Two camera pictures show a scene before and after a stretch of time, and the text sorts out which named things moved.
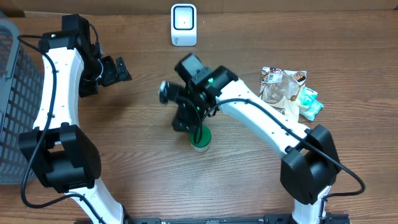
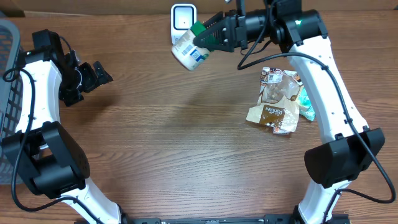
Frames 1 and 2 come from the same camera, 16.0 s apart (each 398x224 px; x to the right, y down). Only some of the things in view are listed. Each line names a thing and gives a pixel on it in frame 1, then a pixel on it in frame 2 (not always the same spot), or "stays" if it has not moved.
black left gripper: (113, 76) to (91, 80)
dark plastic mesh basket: (21, 97) stays
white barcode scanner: (183, 25) stays
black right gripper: (186, 117) to (238, 33)
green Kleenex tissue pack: (306, 96) stays
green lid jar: (200, 137) to (186, 52)
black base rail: (326, 218) stays
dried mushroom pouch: (281, 88) stays
